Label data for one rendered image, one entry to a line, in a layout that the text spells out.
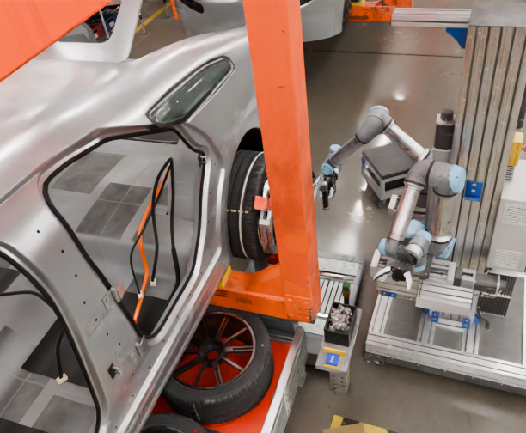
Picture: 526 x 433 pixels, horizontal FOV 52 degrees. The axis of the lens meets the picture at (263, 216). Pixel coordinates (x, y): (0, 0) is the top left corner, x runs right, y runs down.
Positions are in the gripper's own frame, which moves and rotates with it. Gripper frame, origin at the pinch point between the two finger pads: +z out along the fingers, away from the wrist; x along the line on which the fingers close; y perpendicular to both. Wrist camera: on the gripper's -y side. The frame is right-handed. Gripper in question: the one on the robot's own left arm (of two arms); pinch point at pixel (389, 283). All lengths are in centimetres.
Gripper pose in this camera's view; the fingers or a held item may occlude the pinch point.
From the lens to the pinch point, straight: 226.2
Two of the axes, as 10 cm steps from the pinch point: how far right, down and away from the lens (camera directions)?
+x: -7.9, -2.0, 5.8
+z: -5.7, 5.9, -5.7
